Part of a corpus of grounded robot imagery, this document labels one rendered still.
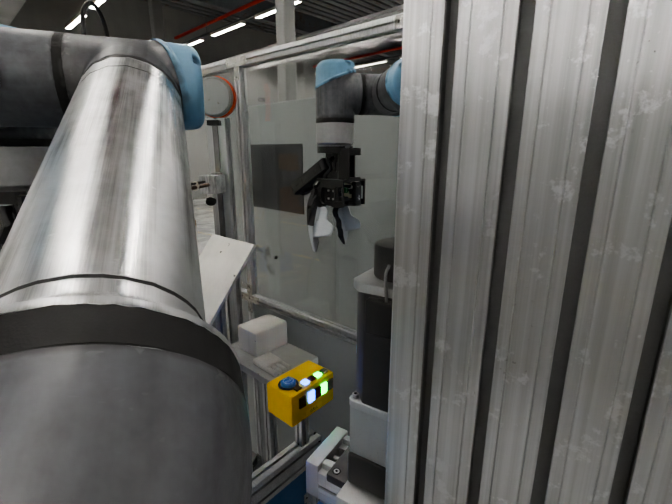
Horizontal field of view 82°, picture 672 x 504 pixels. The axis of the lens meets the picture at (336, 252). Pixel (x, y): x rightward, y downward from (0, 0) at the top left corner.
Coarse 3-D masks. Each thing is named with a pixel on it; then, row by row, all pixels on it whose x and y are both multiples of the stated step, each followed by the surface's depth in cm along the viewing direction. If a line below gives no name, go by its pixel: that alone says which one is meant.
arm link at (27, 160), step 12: (0, 156) 38; (12, 156) 38; (24, 156) 38; (36, 156) 39; (0, 168) 38; (12, 168) 38; (24, 168) 39; (36, 168) 39; (0, 180) 38; (12, 180) 38; (24, 180) 39
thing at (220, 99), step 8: (208, 80) 152; (216, 80) 151; (224, 80) 152; (208, 88) 152; (216, 88) 152; (224, 88) 152; (232, 88) 154; (208, 96) 153; (216, 96) 153; (224, 96) 153; (232, 96) 153; (208, 104) 154; (216, 104) 154; (224, 104) 153; (232, 104) 155; (208, 112) 155; (216, 112) 154; (224, 112) 155
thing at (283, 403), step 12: (288, 372) 108; (300, 372) 108; (312, 372) 108; (276, 384) 103; (300, 384) 103; (312, 384) 103; (276, 396) 101; (288, 396) 98; (300, 396) 100; (324, 396) 107; (276, 408) 102; (288, 408) 99; (312, 408) 104; (288, 420) 100; (300, 420) 101
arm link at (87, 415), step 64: (64, 64) 30; (128, 64) 28; (192, 64) 33; (64, 128) 20; (128, 128) 20; (192, 128) 37; (64, 192) 15; (128, 192) 16; (0, 256) 14; (64, 256) 12; (128, 256) 13; (192, 256) 17; (0, 320) 9; (64, 320) 9; (128, 320) 10; (192, 320) 12; (0, 384) 8; (64, 384) 8; (128, 384) 9; (192, 384) 10; (0, 448) 7; (64, 448) 7; (128, 448) 8; (192, 448) 9
